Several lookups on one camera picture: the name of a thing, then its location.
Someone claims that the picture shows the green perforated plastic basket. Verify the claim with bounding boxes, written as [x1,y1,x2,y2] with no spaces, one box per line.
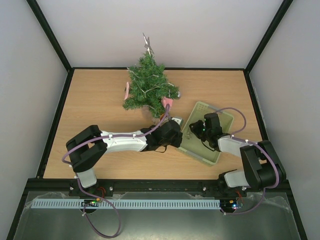
[177,101,234,165]

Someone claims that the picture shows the pink felt bow ornament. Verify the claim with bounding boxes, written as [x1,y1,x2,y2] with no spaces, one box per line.
[161,97,173,108]

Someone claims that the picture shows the small green christmas tree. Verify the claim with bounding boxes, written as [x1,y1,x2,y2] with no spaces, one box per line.
[122,51,180,118]

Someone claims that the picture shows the clear led string lights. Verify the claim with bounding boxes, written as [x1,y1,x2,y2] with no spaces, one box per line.
[126,66,176,116]

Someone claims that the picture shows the silver star ornament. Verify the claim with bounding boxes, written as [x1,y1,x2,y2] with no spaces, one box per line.
[142,33,155,56]

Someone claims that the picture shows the silver merry christmas sign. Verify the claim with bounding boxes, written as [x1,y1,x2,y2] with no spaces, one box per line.
[184,131,193,140]

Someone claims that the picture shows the snowman ornament brown hat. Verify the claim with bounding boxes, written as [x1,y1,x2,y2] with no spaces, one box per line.
[160,113,168,123]

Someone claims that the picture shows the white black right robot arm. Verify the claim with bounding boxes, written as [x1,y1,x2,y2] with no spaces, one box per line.
[189,113,287,196]

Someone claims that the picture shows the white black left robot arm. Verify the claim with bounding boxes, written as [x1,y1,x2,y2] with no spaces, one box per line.
[66,117,183,189]

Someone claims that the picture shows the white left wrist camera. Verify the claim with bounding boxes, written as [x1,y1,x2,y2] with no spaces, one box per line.
[169,116,184,126]

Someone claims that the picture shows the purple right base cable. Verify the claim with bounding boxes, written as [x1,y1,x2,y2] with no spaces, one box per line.
[222,187,266,217]

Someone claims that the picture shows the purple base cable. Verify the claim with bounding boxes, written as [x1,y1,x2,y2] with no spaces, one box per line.
[222,187,266,217]
[81,197,123,238]

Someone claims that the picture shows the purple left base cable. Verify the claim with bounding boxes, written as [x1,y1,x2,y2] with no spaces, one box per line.
[81,197,123,238]

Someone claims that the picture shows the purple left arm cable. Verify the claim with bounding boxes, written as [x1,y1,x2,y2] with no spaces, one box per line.
[61,103,172,198]

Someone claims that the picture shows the light blue slotted cable duct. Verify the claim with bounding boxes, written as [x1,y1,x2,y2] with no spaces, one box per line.
[30,199,221,210]

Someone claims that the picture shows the black front mounting rail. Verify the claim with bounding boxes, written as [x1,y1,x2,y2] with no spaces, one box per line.
[68,178,247,195]

